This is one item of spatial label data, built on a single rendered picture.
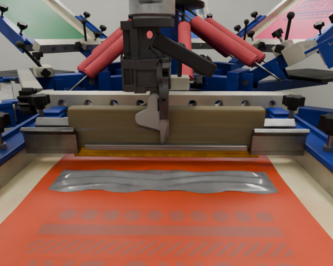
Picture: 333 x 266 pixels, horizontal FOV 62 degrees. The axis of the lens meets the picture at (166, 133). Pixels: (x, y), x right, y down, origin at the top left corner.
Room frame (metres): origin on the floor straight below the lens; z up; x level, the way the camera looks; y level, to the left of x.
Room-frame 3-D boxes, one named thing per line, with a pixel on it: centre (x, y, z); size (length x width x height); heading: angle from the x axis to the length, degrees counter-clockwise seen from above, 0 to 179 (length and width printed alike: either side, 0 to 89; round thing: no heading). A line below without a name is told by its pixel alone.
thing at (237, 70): (1.33, -0.01, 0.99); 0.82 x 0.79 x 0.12; 179
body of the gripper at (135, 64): (0.49, 0.03, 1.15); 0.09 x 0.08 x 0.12; 89
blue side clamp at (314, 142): (0.51, -0.27, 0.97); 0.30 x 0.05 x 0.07; 179
